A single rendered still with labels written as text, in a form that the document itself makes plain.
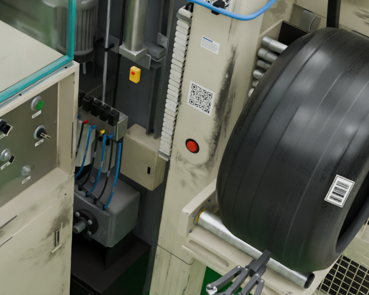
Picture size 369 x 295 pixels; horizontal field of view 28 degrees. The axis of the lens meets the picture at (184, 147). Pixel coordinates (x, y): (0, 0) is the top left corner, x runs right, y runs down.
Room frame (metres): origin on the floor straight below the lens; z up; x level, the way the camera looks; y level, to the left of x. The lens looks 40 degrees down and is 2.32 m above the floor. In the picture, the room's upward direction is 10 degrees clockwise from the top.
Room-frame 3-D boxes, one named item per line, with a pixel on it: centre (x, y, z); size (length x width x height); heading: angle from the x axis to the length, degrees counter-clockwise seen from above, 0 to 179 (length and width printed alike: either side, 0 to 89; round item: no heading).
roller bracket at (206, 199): (1.53, -0.13, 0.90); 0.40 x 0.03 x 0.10; 151
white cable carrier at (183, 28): (1.56, 0.04, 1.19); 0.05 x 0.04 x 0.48; 151
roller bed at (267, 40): (1.88, -0.28, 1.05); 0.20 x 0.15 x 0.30; 61
